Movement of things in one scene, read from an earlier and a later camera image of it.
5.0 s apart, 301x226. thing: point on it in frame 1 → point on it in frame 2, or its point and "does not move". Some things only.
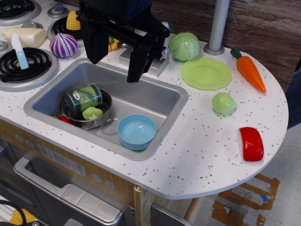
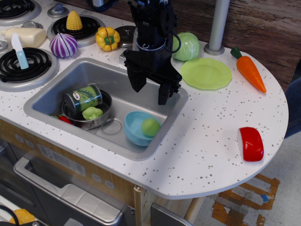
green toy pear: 223,103 → 150,127
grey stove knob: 58,11 does not move
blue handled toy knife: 16,44 does not move
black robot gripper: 130,20 → 156,65
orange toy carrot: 247,67 does not move
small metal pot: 78,119 does not move
